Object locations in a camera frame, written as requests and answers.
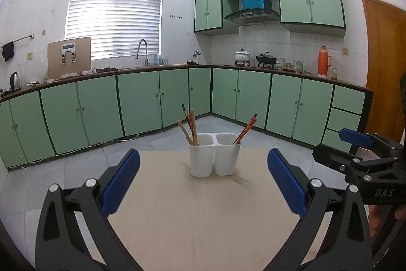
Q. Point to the dark towel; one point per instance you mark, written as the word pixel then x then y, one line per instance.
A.
pixel 8 51

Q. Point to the steel kitchen faucet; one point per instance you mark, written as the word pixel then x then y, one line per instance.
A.
pixel 145 52

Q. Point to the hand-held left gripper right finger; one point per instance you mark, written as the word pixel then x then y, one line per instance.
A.
pixel 287 182

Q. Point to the white double chopstick holder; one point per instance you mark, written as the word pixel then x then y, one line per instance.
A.
pixel 203 160

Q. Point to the person's right hand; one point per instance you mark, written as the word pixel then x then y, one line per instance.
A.
pixel 377 220

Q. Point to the wooden door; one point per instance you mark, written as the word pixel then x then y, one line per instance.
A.
pixel 383 67

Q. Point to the small glass jar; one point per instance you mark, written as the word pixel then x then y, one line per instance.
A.
pixel 334 74

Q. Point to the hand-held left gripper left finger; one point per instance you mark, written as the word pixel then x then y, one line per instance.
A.
pixel 122 182

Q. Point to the white cooking pot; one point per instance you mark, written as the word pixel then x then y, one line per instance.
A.
pixel 242 57

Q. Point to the orange thermos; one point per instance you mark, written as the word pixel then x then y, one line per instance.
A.
pixel 323 63

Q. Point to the black range hood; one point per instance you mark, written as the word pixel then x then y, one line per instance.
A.
pixel 250 16

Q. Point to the clear plastic jug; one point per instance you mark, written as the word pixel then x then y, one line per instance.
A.
pixel 22 75

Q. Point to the glass jars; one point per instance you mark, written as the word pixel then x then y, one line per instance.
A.
pixel 298 66

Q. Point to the red patterned chopstick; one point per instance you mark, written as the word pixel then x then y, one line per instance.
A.
pixel 246 126
pixel 249 128
pixel 243 134

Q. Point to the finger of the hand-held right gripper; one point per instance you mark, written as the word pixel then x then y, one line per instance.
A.
pixel 333 157
pixel 355 136

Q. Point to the metal towel bar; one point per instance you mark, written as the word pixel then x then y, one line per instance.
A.
pixel 22 38

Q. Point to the row of green base cabinets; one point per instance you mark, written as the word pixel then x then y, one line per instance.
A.
pixel 95 109

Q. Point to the black wok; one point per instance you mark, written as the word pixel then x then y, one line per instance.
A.
pixel 265 60

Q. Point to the brown board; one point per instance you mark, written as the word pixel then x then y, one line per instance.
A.
pixel 83 58

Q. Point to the white window blinds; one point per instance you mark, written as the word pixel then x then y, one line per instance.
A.
pixel 114 13

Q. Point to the bottles by sink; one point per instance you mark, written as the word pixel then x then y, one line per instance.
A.
pixel 160 60

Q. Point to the steel electric kettle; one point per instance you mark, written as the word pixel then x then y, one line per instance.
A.
pixel 15 82

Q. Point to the row of small wall hooks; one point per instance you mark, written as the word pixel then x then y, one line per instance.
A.
pixel 176 17

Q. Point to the dark cloth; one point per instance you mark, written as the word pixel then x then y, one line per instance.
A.
pixel 105 69

